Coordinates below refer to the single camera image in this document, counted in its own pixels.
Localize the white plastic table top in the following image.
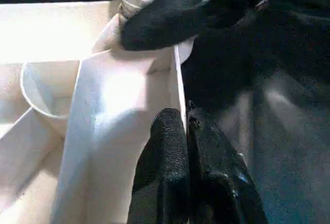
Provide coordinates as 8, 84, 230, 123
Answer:
0, 0, 195, 224

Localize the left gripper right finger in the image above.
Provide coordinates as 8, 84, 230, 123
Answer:
187, 100, 269, 224

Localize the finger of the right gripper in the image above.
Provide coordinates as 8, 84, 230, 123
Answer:
119, 0, 259, 52

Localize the black plastic mat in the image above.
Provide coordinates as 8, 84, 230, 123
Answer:
0, 0, 330, 224

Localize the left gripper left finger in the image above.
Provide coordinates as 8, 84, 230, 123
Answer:
131, 107, 190, 224

